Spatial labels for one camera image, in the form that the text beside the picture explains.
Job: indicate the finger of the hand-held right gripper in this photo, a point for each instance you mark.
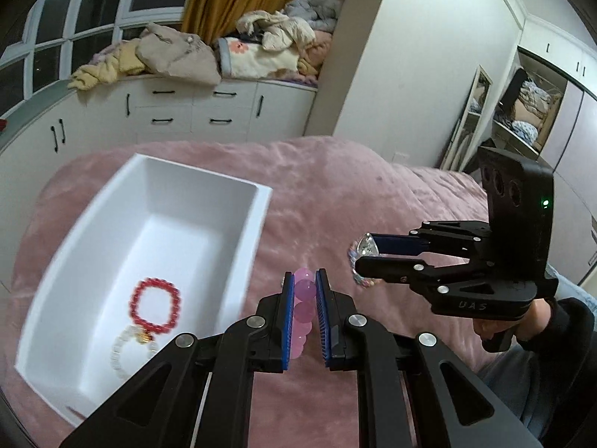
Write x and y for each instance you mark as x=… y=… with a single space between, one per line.
x=396 y=244
x=396 y=270

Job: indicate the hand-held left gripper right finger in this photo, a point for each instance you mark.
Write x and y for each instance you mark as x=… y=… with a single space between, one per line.
x=322 y=319

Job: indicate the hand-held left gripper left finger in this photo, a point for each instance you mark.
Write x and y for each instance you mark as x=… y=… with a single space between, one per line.
x=288 y=329

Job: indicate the white rectangular box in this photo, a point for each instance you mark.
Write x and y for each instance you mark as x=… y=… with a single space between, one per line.
x=154 y=252

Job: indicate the person's right forearm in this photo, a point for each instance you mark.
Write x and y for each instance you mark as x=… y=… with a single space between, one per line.
x=569 y=326

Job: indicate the person's right hand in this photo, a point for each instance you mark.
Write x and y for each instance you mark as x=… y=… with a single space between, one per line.
x=536 y=319

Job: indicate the pink fluffy blanket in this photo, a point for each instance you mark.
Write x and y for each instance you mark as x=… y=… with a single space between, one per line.
x=336 y=186

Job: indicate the leaning framed mirror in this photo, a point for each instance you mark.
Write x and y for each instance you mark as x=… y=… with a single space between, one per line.
x=471 y=112

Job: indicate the person's jeans leg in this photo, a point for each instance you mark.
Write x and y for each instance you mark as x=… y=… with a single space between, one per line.
x=536 y=382

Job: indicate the white wardrobe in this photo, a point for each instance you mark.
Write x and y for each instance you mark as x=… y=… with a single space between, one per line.
x=559 y=102

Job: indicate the pink folded cloth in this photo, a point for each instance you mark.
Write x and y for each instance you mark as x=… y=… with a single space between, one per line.
x=317 y=51

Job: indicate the floral print blanket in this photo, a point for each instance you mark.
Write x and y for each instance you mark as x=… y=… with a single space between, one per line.
x=252 y=58

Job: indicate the cream crumpled cloth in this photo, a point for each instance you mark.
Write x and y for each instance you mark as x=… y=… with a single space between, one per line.
x=280 y=28

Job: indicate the grey quilt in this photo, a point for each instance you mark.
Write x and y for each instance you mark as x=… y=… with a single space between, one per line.
x=317 y=11

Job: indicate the white drawer cabinet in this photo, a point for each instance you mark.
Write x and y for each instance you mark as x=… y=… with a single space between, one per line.
x=177 y=102

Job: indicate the beige garment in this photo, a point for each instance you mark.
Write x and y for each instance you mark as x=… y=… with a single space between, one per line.
x=177 y=53

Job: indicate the pale yellow garment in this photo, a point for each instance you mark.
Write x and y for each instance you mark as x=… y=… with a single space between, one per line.
x=112 y=65

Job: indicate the white framed window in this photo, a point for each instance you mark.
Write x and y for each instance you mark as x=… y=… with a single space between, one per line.
x=70 y=23

